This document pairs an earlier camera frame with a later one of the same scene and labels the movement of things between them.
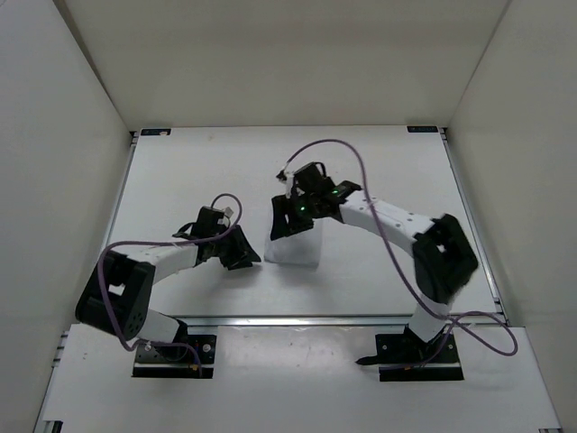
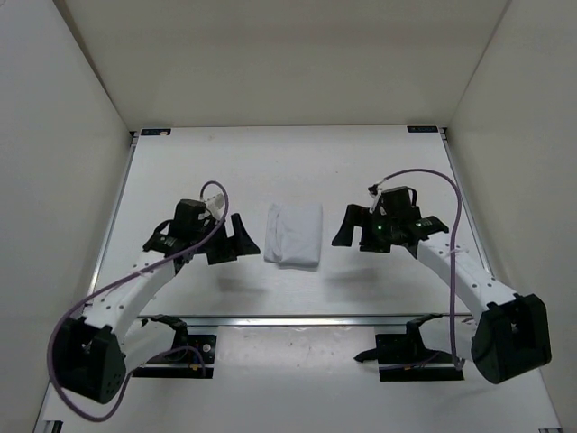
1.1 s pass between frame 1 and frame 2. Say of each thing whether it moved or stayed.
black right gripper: moved
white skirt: stayed
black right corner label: stayed
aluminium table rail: stayed
